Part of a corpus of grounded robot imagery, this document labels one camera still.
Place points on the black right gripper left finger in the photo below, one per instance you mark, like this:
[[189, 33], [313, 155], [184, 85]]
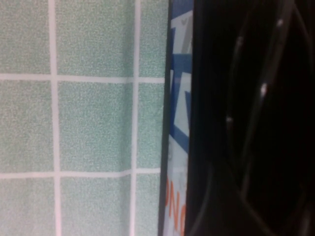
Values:
[[216, 209]]

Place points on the dark thin-framed glasses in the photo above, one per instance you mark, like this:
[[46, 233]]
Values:
[[258, 105]]

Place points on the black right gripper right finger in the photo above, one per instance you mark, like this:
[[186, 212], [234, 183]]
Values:
[[275, 216]]

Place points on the black printed glasses case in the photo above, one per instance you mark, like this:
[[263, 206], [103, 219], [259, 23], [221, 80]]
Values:
[[180, 110]]

